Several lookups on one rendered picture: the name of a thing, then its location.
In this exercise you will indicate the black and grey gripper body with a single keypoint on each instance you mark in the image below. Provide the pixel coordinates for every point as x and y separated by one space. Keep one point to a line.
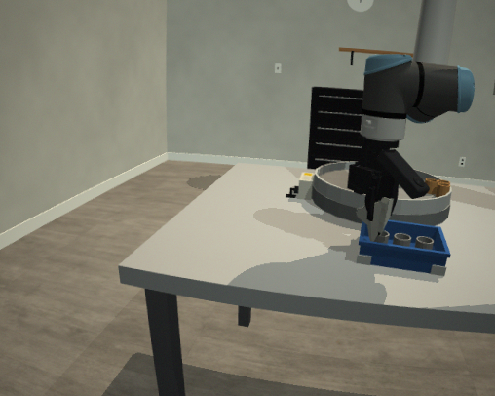
369 170

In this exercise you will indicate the grey metal bushing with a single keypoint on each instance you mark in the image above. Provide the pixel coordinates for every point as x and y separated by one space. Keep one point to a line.
383 238
397 239
427 245

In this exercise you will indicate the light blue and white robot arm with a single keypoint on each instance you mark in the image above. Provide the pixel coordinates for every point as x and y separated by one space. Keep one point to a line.
398 86

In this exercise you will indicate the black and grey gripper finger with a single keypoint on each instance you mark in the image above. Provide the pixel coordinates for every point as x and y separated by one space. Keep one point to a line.
369 214
388 205

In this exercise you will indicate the blue crate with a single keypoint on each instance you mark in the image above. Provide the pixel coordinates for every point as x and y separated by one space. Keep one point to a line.
402 257

